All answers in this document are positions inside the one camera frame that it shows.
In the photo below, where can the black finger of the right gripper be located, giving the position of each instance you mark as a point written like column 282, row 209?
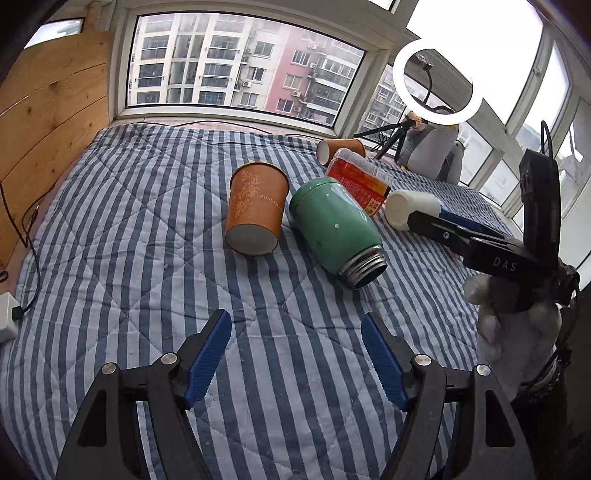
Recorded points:
column 494, row 255

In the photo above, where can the green metal thermos cup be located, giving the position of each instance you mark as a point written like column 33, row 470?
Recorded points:
column 339, row 233

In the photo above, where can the orange paper cup lying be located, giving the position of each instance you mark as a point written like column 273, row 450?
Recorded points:
column 258, row 193

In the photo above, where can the white knit gloved hand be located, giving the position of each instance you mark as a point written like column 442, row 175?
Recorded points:
column 519, row 347

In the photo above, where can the small grey penguin plush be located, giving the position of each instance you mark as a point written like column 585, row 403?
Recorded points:
column 455, row 162

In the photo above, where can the white blue orange bottle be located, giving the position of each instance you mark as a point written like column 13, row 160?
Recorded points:
column 400, row 204

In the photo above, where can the large grey penguin plush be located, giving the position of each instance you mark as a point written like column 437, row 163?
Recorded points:
column 429, row 149

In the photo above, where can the red plastic snack jar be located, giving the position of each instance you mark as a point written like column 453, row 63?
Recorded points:
column 367, row 183

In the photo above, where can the black tripod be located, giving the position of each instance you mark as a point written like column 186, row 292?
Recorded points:
column 397, row 137

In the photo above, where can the white power strip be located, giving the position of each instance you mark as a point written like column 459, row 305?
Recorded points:
column 8, row 327

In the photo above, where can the blue striped quilt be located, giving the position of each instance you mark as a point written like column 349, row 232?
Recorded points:
column 130, row 260

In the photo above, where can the wooden plank board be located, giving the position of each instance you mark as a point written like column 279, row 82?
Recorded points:
column 53, row 102

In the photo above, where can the white ring light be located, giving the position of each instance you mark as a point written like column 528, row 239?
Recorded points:
column 398, row 70

